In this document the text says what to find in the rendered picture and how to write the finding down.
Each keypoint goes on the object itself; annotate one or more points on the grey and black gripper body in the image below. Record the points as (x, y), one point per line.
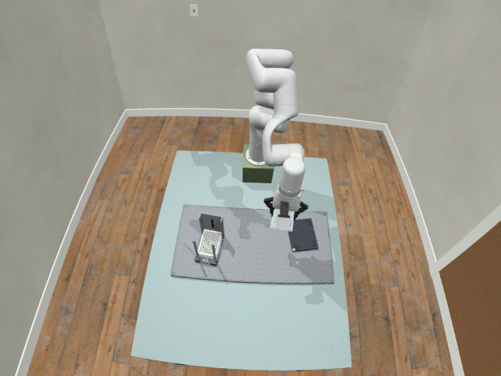
(294, 201)

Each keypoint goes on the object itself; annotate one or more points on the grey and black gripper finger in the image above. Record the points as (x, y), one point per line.
(269, 205)
(304, 207)

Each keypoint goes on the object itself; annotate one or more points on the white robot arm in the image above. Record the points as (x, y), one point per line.
(275, 78)

